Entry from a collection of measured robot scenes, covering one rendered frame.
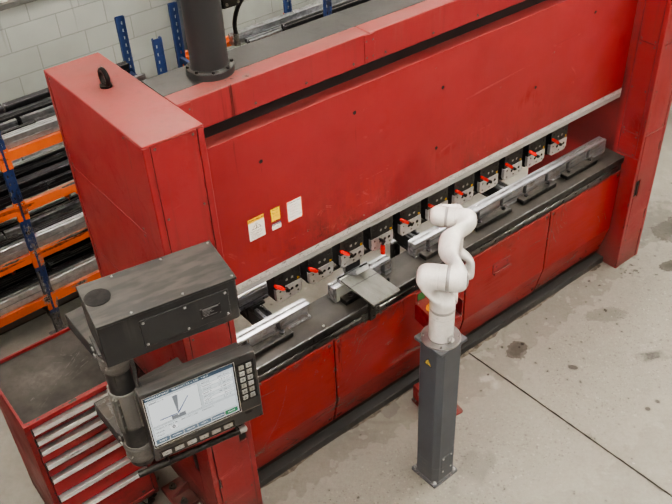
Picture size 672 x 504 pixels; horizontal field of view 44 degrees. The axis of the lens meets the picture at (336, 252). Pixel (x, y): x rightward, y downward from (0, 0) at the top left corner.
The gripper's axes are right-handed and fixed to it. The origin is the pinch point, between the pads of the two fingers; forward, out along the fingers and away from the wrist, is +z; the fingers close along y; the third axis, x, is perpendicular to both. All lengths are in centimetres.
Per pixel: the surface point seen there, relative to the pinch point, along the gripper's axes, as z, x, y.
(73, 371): -21, -188, -43
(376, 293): -25.4, -42.0, -8.1
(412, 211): -45, -4, -33
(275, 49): -153, -73, -46
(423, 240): -20.2, 6.1, -33.2
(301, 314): -17, -78, -23
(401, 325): 17.2, -19.0, -14.8
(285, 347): -13, -94, -11
